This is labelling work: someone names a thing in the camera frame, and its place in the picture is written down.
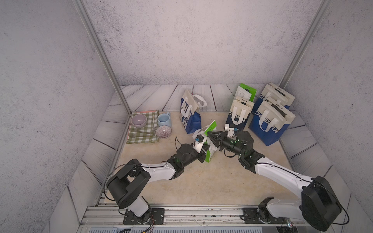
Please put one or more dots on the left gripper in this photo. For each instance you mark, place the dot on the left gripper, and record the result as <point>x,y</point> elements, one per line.
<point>203,153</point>

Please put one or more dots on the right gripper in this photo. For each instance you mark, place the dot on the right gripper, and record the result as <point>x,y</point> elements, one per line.
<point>219,141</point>

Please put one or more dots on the green white bag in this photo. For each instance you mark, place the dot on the green white bag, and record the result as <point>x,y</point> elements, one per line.
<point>211,127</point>
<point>245,92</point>

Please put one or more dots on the navy beige bag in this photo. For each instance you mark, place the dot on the navy beige bag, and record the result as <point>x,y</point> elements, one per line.
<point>239,113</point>

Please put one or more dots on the blue beige takeout bag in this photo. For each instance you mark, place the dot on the blue beige takeout bag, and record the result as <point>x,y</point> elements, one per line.
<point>274,93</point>

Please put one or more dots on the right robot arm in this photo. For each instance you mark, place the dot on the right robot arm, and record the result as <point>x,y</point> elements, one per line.
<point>317,203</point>

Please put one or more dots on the pink patterned bowl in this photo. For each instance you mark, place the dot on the pink patterned bowl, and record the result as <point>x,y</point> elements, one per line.
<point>163,132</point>

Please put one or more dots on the blue mug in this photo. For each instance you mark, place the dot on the blue mug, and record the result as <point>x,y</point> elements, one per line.
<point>164,120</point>

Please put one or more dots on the green checkered cloth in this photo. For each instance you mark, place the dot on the green checkered cloth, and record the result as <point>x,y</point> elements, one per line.
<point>147,133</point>

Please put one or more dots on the purple bowl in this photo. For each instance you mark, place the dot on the purple bowl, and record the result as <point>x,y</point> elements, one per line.
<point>139,120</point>

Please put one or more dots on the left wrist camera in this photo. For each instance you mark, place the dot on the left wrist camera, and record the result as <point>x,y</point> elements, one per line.
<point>199,142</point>

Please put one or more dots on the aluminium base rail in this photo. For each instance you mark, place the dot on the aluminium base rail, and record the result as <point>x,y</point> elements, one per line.
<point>185,219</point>

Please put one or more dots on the right aluminium frame post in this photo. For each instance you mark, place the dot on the right aluminium frame post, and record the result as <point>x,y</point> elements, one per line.
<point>311,31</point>

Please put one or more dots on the aluminium frame post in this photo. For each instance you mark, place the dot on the aluminium frame post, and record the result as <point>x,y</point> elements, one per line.
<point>311,31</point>
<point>83,13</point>

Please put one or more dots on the left aluminium frame post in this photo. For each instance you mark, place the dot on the left aluminium frame post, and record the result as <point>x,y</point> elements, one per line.
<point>83,13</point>

